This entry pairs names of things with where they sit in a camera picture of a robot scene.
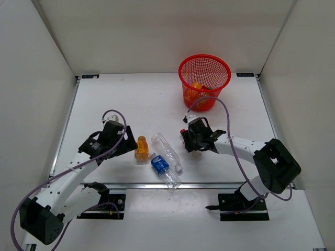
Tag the orange juice bottle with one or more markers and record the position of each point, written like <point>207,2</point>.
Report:
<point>142,152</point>
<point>192,94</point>

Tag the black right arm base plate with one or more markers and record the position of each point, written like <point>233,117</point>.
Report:
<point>234,207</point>

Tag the clear bottle blue label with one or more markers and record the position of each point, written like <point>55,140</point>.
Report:
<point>164,171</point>

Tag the black label sticker, right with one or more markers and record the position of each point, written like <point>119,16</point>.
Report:
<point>244,74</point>

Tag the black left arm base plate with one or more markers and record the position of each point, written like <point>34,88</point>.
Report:
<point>111,207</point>

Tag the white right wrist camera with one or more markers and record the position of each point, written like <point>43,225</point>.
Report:
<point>189,117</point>

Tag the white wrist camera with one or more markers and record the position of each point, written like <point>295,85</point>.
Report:
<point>114,119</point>
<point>189,117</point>

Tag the black label sticker, left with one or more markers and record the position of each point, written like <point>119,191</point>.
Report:
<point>90,76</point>

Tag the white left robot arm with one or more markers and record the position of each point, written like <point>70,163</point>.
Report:
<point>45,215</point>

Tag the large clear plastic bottle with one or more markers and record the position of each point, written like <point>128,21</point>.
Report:
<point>161,145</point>

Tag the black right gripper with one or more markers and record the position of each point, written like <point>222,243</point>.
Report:
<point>188,135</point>

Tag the red mesh plastic bin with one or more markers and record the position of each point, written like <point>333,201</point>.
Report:
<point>209,71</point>

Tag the black label sticker, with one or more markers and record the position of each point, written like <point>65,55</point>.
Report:
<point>90,76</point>
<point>244,74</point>

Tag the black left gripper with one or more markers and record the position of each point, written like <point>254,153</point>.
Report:
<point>129,144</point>

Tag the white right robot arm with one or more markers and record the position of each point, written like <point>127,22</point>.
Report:
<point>276,166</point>

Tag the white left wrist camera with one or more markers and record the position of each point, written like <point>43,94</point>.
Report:
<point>114,119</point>

